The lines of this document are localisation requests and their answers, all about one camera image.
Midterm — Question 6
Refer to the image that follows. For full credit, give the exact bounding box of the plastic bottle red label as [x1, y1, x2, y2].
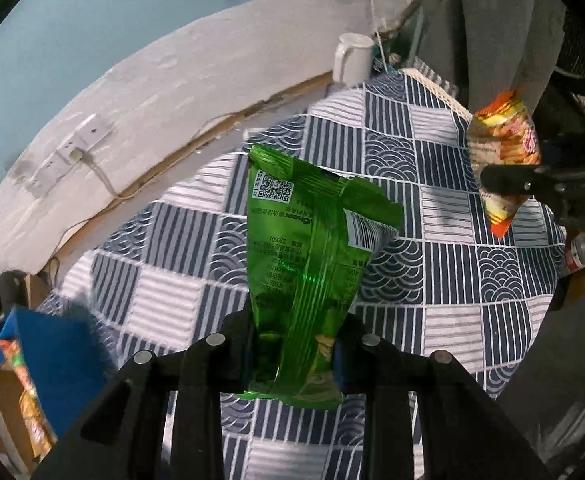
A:
[565, 232, 585, 274]

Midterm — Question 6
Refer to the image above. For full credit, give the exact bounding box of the white wall socket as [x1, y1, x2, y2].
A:
[54, 139, 86, 167]
[24, 176, 48, 200]
[76, 114, 114, 149]
[32, 159, 66, 187]

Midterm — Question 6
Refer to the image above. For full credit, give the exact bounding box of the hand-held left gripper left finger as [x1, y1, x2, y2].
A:
[32, 310, 259, 480]

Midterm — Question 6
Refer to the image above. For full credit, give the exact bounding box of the white plug with cable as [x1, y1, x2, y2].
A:
[70, 147, 134, 207]

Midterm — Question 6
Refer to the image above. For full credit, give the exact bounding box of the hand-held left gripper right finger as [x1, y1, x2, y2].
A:
[336, 316, 554, 480]

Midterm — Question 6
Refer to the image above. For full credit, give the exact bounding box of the blue cardboard box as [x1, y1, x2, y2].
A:
[0, 305, 119, 476]

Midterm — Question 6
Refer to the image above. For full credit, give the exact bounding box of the gold snack packet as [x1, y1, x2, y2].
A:
[20, 390, 56, 457]

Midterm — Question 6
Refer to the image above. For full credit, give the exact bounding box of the orange stick snack packet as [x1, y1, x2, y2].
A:
[467, 89, 543, 239]

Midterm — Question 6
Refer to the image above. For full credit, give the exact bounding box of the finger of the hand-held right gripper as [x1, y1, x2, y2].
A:
[537, 132, 585, 169]
[478, 162, 573, 199]

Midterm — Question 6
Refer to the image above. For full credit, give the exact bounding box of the grey cloth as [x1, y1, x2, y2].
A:
[417, 0, 569, 117]

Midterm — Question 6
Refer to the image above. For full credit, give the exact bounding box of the green snack packet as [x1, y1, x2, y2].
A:
[242, 142, 406, 411]

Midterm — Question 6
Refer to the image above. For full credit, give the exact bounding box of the large orange chip bag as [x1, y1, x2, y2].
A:
[0, 339, 41, 402]

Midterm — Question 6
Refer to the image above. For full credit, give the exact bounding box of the white kettle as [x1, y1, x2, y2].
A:
[333, 32, 375, 86]

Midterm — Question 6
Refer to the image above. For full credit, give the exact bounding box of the white string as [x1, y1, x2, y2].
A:
[365, 0, 390, 67]

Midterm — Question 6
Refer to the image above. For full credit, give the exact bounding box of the navy white patterned tablecloth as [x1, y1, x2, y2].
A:
[37, 57, 573, 480]

